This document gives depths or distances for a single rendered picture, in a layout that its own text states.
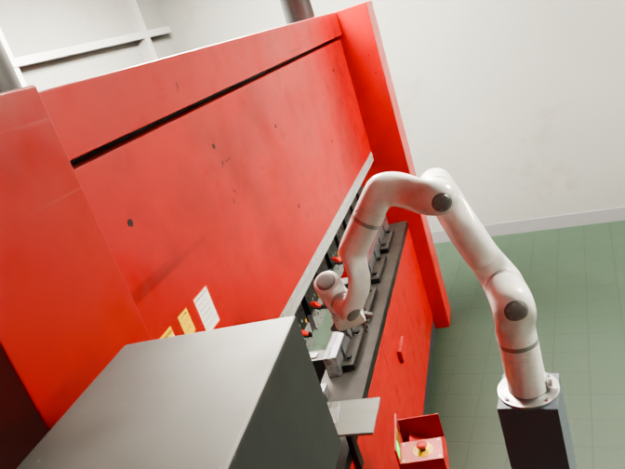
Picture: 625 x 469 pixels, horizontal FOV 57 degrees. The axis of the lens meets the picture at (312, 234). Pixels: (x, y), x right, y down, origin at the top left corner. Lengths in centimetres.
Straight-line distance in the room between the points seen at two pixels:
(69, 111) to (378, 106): 278
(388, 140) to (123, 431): 339
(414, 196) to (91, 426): 115
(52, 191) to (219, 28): 519
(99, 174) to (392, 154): 279
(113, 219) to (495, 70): 429
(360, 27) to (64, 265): 311
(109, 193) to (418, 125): 434
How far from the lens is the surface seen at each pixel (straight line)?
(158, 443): 59
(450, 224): 172
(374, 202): 166
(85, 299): 91
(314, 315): 231
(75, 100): 131
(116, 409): 68
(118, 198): 136
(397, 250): 359
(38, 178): 89
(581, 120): 532
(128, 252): 135
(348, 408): 216
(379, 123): 386
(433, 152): 549
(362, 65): 381
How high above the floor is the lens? 226
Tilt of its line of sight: 19 degrees down
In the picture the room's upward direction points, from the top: 18 degrees counter-clockwise
